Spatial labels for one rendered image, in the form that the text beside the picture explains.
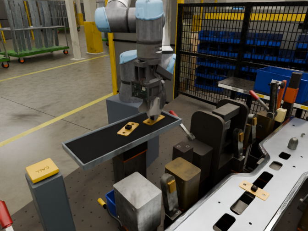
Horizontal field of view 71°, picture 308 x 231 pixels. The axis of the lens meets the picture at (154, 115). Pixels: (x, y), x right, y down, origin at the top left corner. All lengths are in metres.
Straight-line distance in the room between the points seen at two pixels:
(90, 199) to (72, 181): 0.17
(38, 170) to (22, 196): 1.78
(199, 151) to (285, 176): 0.31
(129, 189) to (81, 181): 0.69
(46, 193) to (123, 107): 0.58
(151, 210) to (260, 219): 0.30
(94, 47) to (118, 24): 7.72
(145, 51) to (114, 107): 0.52
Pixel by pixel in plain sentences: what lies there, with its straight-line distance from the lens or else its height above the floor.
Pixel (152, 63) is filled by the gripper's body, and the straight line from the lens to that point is 0.63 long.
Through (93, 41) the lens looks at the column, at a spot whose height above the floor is 0.47.
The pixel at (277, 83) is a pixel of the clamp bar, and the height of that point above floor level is 1.21.
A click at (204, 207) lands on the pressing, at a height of 1.00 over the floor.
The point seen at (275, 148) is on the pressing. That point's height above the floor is 1.00.
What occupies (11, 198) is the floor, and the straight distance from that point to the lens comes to 2.41.
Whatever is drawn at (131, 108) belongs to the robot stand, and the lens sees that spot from 1.02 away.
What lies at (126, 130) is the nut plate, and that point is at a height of 1.16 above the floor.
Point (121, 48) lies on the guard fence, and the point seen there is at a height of 0.93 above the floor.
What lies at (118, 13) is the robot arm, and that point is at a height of 1.50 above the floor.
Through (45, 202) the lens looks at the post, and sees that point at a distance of 0.63.
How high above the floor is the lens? 1.51
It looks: 26 degrees down
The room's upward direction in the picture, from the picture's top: straight up
